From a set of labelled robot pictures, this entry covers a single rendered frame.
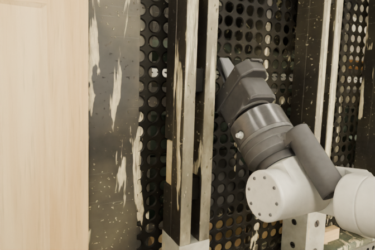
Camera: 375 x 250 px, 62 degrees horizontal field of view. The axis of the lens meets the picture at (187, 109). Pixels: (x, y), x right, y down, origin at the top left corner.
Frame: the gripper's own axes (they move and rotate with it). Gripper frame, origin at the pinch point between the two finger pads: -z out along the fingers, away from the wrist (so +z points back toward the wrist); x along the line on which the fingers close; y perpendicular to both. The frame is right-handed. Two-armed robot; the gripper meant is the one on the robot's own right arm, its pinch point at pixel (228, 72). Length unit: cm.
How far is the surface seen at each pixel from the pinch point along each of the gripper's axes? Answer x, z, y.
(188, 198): -14.1, 16.0, 8.2
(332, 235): -32, 26, -38
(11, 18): 1.7, -7.1, 33.6
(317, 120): -5.6, 7.7, -22.2
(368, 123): -10.0, 6.3, -47.0
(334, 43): 6.1, -3.6, -25.7
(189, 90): -1.1, 3.5, 8.8
